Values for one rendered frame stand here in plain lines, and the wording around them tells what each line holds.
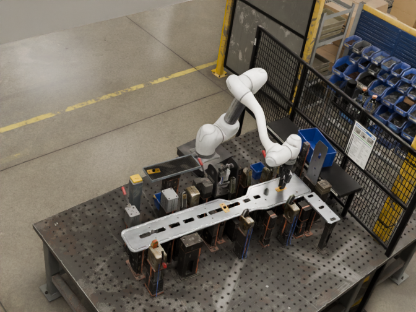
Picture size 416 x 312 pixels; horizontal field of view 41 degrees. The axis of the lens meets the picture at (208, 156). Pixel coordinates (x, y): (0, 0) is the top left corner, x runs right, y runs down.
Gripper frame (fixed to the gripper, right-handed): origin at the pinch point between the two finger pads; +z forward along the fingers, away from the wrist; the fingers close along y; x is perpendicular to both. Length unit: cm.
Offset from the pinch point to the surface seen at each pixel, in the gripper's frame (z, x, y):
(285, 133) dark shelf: 2, 39, -48
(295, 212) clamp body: 2.2, -7.0, 24.9
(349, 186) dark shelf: 1.9, 45.7, 20.0
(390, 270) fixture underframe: 82, 91, 54
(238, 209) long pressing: 4.6, -39.4, 4.8
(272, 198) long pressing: 4.7, -11.3, 5.6
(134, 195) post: 0, -98, -30
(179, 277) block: 33, -88, 18
